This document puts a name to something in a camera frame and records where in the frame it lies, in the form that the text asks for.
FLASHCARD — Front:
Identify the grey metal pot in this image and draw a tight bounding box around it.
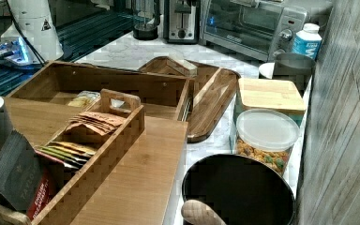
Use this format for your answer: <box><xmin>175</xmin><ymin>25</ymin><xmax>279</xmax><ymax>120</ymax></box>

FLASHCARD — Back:
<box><xmin>273</xmin><ymin>52</ymin><xmax>316</xmax><ymax>96</ymax></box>

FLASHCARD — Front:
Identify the wooden drawer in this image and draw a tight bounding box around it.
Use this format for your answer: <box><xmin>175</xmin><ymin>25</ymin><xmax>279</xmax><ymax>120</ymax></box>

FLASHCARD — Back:
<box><xmin>8</xmin><ymin>61</ymin><xmax>193</xmax><ymax>121</ymax></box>

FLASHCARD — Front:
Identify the green yellow tea bag stack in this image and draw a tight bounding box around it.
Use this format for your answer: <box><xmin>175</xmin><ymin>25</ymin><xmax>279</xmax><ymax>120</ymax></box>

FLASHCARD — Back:
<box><xmin>35</xmin><ymin>142</ymin><xmax>97</xmax><ymax>170</ymax></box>

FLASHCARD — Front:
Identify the black round pan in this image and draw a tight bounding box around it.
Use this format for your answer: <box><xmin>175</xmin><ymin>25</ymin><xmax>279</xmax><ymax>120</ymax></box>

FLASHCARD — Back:
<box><xmin>182</xmin><ymin>154</ymin><xmax>295</xmax><ymax>225</ymax></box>

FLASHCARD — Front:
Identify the black Taylors tea packet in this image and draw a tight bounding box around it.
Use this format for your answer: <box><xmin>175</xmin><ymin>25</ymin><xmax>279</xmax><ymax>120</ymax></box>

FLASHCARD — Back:
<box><xmin>0</xmin><ymin>130</ymin><xmax>56</xmax><ymax>220</ymax></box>

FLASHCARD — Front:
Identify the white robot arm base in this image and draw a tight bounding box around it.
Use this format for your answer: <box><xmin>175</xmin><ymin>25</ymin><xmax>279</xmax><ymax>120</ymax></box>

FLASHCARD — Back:
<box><xmin>1</xmin><ymin>0</ymin><xmax>64</xmax><ymax>66</ymax></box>

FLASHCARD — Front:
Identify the black French press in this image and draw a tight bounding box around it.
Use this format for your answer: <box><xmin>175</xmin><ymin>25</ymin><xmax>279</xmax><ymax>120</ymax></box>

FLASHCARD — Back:
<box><xmin>131</xmin><ymin>0</ymin><xmax>160</xmax><ymax>40</ymax></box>

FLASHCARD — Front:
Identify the silver toaster oven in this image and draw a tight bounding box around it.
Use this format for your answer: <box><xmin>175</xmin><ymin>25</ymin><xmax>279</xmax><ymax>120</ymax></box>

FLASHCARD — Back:
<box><xmin>201</xmin><ymin>0</ymin><xmax>309</xmax><ymax>62</ymax></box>

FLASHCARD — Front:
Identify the white blue bottle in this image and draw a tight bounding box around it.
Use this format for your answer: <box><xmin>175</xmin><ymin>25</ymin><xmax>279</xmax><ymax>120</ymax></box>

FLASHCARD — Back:
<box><xmin>292</xmin><ymin>23</ymin><xmax>322</xmax><ymax>60</ymax></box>

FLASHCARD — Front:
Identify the silver black toaster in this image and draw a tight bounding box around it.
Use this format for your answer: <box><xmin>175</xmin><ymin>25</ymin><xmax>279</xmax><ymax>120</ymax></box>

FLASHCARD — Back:
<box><xmin>163</xmin><ymin>0</ymin><xmax>201</xmax><ymax>44</ymax></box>

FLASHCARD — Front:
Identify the oval wooden tray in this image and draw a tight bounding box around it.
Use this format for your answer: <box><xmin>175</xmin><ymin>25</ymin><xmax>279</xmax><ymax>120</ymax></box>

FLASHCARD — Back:
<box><xmin>187</xmin><ymin>67</ymin><xmax>240</xmax><ymax>143</ymax></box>

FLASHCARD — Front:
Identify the white plate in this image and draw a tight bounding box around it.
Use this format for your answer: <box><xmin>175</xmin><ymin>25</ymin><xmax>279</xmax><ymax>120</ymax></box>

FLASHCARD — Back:
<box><xmin>259</xmin><ymin>62</ymin><xmax>275</xmax><ymax>79</ymax></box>

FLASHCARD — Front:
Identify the glass container with bamboo lid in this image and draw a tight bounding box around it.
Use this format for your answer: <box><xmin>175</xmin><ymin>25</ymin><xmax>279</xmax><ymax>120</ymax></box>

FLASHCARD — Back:
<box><xmin>230</xmin><ymin>77</ymin><xmax>308</xmax><ymax>154</ymax></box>

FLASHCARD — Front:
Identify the plastic cereal container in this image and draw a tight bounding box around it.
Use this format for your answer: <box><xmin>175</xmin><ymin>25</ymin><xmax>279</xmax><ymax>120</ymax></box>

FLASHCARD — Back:
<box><xmin>233</xmin><ymin>109</ymin><xmax>299</xmax><ymax>175</ymax></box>

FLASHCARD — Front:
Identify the yellow packet in drawer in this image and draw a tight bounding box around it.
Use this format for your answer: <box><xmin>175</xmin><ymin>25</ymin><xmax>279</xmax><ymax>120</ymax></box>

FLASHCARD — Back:
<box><xmin>67</xmin><ymin>91</ymin><xmax>100</xmax><ymax>107</ymax></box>

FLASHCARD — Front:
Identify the brown tea bag stack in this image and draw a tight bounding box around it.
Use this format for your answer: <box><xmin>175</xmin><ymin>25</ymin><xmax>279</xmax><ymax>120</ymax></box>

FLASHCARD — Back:
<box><xmin>66</xmin><ymin>112</ymin><xmax>126</xmax><ymax>136</ymax></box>

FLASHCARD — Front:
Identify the wooden tea organizer box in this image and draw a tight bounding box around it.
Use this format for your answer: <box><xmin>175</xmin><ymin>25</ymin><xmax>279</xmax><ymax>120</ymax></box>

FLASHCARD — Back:
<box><xmin>0</xmin><ymin>89</ymin><xmax>144</xmax><ymax>225</ymax></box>

